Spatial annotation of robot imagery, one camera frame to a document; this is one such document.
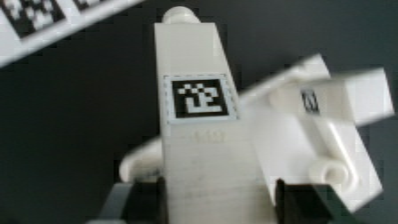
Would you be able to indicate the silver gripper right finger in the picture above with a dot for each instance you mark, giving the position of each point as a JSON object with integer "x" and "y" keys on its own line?
{"x": 308, "y": 205}

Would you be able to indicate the marker tag base plate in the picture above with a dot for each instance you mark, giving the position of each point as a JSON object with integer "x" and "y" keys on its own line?
{"x": 37, "y": 21}

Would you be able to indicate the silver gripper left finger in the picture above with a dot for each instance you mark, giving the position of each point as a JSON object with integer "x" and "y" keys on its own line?
{"x": 135, "y": 204}

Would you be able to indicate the white desk top tray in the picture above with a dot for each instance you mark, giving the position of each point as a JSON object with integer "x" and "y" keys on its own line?
{"x": 309, "y": 148}

